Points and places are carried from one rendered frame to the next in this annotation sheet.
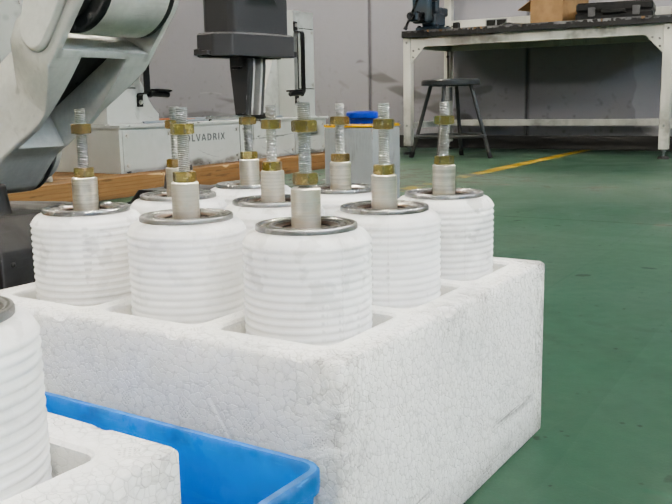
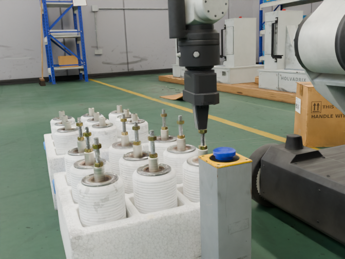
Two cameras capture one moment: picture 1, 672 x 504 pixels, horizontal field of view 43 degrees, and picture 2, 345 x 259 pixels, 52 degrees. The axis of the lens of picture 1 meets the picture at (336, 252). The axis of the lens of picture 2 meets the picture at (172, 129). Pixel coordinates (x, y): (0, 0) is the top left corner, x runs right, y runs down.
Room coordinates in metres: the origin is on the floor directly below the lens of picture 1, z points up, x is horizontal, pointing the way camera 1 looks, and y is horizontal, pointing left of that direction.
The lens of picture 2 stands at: (1.34, -0.58, 0.51)
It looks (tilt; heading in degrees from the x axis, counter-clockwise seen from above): 13 degrees down; 125
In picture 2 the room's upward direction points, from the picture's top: 3 degrees counter-clockwise
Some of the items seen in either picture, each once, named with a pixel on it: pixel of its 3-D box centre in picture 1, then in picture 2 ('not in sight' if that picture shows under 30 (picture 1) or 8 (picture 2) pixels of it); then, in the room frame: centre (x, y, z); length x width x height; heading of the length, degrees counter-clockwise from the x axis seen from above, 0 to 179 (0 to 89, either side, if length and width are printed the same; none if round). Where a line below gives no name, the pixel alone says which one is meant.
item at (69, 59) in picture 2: not in sight; (68, 61); (-3.88, 3.65, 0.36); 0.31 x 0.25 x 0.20; 59
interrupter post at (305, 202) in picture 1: (306, 209); (81, 146); (0.62, 0.02, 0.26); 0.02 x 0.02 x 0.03
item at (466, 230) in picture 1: (443, 286); (103, 220); (0.82, -0.11, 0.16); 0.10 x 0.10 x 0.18
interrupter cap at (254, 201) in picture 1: (273, 202); (137, 155); (0.78, 0.06, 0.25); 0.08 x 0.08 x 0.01
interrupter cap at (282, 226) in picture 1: (306, 227); (82, 151); (0.62, 0.02, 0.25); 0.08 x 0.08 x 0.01
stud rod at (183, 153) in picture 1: (183, 154); (123, 127); (0.69, 0.12, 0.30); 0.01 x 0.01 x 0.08
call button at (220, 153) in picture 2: (362, 119); (224, 154); (1.07, -0.04, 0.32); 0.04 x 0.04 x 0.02
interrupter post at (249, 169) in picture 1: (249, 173); (203, 155); (0.95, 0.09, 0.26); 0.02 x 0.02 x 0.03
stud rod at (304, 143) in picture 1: (304, 154); (80, 131); (0.62, 0.02, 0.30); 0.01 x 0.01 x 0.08
